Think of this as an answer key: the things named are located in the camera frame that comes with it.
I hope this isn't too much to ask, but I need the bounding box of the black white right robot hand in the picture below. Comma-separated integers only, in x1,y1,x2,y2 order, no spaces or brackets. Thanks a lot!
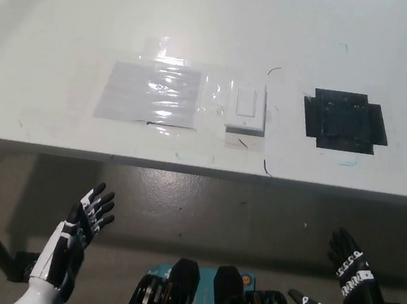
286,221,407,304

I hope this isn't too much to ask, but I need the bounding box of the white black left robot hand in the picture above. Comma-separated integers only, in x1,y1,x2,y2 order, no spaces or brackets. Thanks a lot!
26,174,121,294

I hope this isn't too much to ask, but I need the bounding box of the white rocker wall switch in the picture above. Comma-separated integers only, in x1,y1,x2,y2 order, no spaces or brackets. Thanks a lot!
223,80,272,138

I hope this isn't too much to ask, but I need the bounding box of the grey taped paper sheet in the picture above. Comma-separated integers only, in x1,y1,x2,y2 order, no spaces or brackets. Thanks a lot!
91,56,206,132

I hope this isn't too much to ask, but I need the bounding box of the black tape square patch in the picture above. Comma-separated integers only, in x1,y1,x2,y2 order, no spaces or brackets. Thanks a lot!
297,85,395,158

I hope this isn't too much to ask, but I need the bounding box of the translucent tape patch with mark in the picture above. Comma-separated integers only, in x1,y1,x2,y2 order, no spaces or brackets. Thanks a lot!
223,130,267,153

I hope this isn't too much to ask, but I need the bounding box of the clear wrinkled plastic film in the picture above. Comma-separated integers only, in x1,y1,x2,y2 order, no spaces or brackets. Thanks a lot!
197,72,241,119

